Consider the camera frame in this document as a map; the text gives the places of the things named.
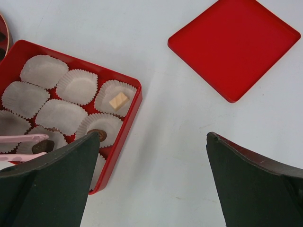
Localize white bar chocolate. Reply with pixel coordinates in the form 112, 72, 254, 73
109, 92, 129, 111

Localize red chocolate box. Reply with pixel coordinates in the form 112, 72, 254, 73
0, 40, 143, 195

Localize milk leaf shaped chocolate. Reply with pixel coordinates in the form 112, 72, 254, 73
87, 129, 107, 142

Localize pink metal tongs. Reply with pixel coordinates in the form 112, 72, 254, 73
0, 134, 49, 162

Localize red box lid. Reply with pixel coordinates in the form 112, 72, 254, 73
168, 0, 301, 103

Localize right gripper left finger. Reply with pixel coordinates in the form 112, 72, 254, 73
0, 132, 99, 227

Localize white paper cup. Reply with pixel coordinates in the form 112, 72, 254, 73
35, 99, 88, 136
16, 126, 67, 154
94, 80, 137, 117
55, 69, 98, 105
0, 110, 31, 153
1, 81, 50, 119
20, 55, 69, 89
89, 154, 106, 190
75, 113, 123, 148

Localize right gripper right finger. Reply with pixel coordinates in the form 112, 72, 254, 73
206, 132, 303, 227

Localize round red plate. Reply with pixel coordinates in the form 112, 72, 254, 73
0, 15, 13, 61

